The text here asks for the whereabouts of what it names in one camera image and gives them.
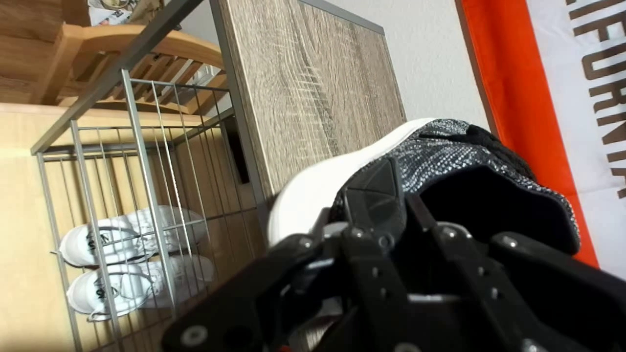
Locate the white sneaker one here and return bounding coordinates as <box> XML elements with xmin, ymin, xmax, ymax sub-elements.
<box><xmin>66</xmin><ymin>256</ymin><xmax>212</xmax><ymax>323</ymax></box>
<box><xmin>58</xmin><ymin>205</ymin><xmax>206</xmax><ymax>266</ymax></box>

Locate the California Republic flag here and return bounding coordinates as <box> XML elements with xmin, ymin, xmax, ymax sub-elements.
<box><xmin>455</xmin><ymin>0</ymin><xmax>626</xmax><ymax>278</ymax></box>

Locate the grey metal shoe rack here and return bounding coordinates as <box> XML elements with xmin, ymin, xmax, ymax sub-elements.
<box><xmin>26</xmin><ymin>0</ymin><xmax>408</xmax><ymax>352</ymax></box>

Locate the white sneaker upper one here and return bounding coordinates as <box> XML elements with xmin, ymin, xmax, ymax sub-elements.
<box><xmin>58</xmin><ymin>205</ymin><xmax>206</xmax><ymax>266</ymax></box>

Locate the wooden chair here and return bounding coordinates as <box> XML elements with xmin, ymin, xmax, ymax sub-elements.
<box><xmin>28</xmin><ymin>0</ymin><xmax>228</xmax><ymax>115</ymax></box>

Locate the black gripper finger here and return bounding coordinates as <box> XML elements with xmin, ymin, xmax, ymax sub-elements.
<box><xmin>339</xmin><ymin>157</ymin><xmax>406</xmax><ymax>254</ymax></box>

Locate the black knit shoe white sole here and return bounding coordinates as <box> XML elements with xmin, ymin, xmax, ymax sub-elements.
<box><xmin>267</xmin><ymin>117</ymin><xmax>580</xmax><ymax>254</ymax></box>

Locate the white sneaker lower one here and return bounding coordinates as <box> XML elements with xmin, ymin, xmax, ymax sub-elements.
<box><xmin>66</xmin><ymin>256</ymin><xmax>212</xmax><ymax>323</ymax></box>

